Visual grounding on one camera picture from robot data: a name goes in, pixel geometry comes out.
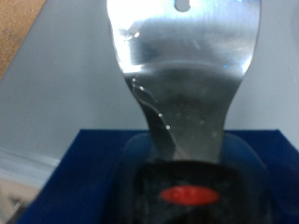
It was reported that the metal spatula blue grip block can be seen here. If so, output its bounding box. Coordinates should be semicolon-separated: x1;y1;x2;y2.
15;0;299;224

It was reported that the silver toaster oven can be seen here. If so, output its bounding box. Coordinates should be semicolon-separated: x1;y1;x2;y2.
0;0;299;190

